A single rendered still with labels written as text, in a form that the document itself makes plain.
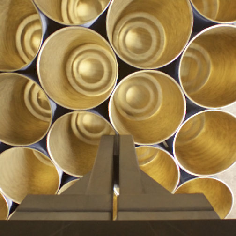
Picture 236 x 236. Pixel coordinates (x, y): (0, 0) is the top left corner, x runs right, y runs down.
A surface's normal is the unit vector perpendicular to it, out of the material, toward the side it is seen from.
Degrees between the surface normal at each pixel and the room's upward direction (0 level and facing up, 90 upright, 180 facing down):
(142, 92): 2
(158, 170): 91
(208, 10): 2
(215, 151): 91
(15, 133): 92
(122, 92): 2
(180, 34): 90
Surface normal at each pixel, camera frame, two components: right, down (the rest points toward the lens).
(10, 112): 0.95, -0.29
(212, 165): -0.45, -0.86
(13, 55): 0.86, -0.49
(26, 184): 0.51, -0.83
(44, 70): 1.00, -0.02
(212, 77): -0.97, -0.24
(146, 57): -0.01, 0.26
